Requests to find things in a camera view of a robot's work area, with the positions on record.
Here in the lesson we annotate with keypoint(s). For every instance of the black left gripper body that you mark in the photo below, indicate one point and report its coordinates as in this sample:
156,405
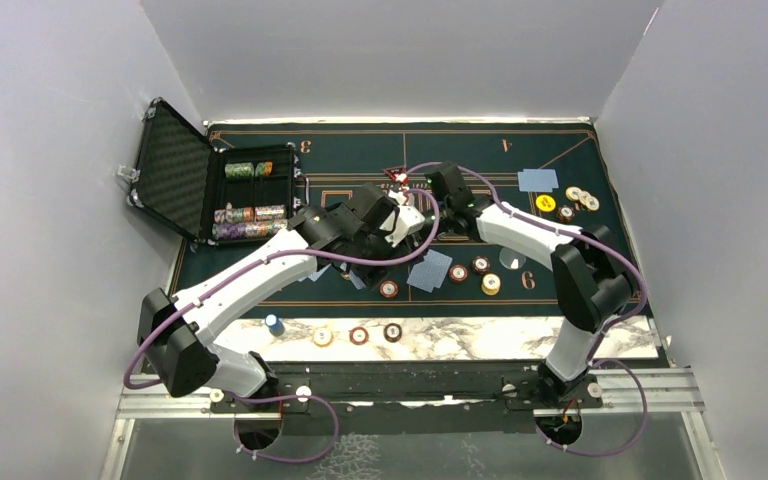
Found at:
371,275

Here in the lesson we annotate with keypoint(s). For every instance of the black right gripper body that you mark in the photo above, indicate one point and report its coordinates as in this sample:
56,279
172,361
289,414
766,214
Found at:
443,221

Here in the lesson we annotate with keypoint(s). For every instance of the blue playing card deck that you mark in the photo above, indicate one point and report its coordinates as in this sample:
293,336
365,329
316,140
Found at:
356,281

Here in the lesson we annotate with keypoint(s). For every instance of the blue card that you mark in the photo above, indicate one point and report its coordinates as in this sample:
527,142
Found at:
417,277
548,178
528,181
437,267
318,274

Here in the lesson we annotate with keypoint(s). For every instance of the red triangular dealer button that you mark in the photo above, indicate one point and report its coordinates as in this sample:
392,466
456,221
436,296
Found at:
394,173

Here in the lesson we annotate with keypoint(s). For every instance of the white round button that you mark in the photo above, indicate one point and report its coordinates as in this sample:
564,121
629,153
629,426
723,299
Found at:
511,259

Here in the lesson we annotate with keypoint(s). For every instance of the yellow round button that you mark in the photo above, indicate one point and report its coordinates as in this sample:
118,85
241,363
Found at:
545,203

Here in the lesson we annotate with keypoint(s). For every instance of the red poker chip stack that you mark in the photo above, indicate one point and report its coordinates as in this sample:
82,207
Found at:
359,336

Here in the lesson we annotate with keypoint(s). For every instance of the brown poker chip stack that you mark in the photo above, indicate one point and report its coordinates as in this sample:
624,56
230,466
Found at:
392,332

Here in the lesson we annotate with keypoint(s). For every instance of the yellow poker chip stack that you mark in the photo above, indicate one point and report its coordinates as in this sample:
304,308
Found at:
322,337

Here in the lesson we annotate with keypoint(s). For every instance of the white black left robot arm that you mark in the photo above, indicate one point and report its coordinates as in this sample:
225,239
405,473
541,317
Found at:
177,335

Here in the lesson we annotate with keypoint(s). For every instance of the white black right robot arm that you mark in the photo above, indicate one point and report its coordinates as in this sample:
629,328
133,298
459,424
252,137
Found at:
593,282

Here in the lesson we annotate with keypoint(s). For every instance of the mixed chips row in case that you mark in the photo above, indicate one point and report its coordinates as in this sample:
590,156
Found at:
237,215

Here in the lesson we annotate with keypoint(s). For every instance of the blue poker chip stack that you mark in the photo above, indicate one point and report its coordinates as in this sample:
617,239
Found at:
274,325

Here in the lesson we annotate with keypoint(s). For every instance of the green chips in case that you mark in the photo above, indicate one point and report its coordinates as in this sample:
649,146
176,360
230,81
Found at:
246,170

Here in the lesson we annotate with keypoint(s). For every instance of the purple chips row in case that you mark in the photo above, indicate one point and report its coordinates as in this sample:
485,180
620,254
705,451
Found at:
247,230

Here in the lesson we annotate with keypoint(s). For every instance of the black poker chip case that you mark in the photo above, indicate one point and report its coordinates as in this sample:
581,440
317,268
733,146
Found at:
178,178

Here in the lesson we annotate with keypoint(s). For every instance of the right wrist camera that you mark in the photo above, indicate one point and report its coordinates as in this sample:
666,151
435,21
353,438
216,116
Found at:
446,181

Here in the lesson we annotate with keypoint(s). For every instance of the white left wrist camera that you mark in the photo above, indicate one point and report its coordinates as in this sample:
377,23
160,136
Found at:
405,220

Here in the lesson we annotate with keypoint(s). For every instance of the black mounting rail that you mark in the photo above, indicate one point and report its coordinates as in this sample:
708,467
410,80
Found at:
400,398

